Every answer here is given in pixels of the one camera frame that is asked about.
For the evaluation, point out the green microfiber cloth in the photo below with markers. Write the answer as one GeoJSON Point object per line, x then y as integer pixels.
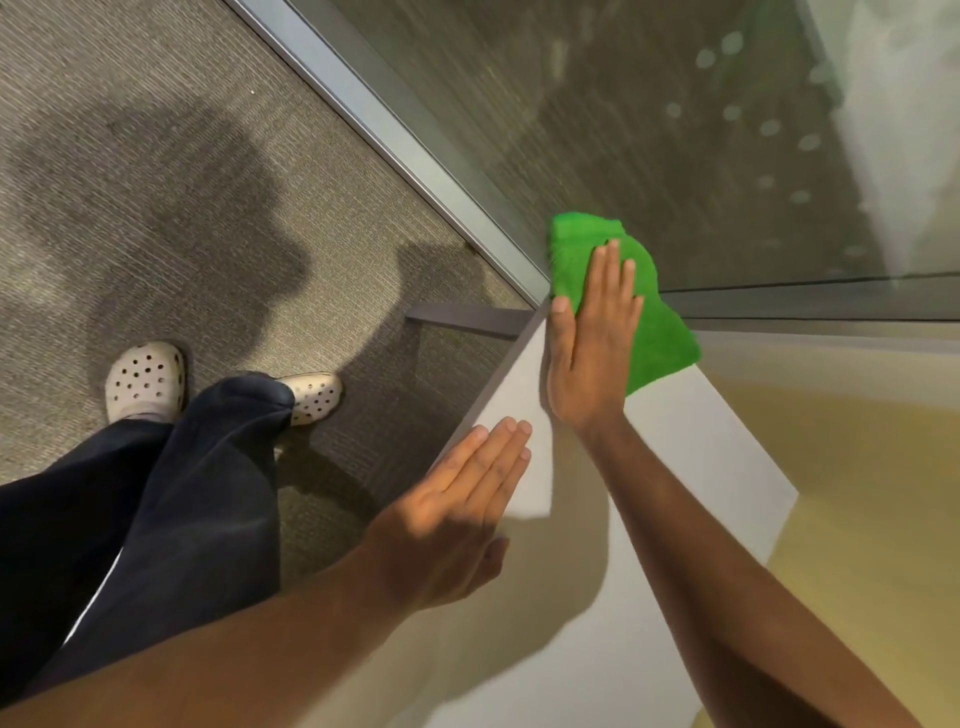
{"type": "Point", "coordinates": [664, 337]}

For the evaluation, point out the person's left forearm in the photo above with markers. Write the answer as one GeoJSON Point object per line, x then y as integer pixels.
{"type": "Point", "coordinates": [225, 660]}

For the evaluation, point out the person's right little finger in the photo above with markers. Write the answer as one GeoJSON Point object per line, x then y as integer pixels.
{"type": "Point", "coordinates": [635, 322]}

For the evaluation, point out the person's right middle finger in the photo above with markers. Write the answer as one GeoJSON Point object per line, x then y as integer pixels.
{"type": "Point", "coordinates": [613, 289]}

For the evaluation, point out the person's left middle finger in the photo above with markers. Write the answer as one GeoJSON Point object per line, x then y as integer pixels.
{"type": "Point", "coordinates": [499, 461]}

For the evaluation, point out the person's right thumb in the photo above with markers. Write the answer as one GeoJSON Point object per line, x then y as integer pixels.
{"type": "Point", "coordinates": [561, 330]}

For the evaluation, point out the person's left hand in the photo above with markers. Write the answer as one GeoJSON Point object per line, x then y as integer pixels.
{"type": "Point", "coordinates": [435, 532]}

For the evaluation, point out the person's left thumb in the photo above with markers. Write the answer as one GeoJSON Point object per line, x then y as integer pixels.
{"type": "Point", "coordinates": [491, 562]}

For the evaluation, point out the person's right forearm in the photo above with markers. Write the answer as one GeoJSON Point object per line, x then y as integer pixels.
{"type": "Point", "coordinates": [720, 585]}

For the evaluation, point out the person's right hand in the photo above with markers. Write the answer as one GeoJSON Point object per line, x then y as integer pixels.
{"type": "Point", "coordinates": [589, 367]}

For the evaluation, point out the person's left little finger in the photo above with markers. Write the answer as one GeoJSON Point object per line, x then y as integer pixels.
{"type": "Point", "coordinates": [459, 448]}

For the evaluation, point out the dark grey baseboard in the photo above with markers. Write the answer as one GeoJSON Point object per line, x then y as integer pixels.
{"type": "Point", "coordinates": [480, 319]}

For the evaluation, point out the glass wall panel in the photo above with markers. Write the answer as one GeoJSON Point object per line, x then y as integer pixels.
{"type": "Point", "coordinates": [637, 112]}

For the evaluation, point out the grey metal glass frame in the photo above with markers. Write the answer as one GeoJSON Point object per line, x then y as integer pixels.
{"type": "Point", "coordinates": [390, 127]}

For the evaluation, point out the white perforated clog shoe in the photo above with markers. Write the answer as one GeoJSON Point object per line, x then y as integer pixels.
{"type": "Point", "coordinates": [315, 397]}
{"type": "Point", "coordinates": [145, 379]}

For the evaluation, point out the dark navy trousers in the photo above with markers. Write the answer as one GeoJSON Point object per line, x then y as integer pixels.
{"type": "Point", "coordinates": [172, 517]}

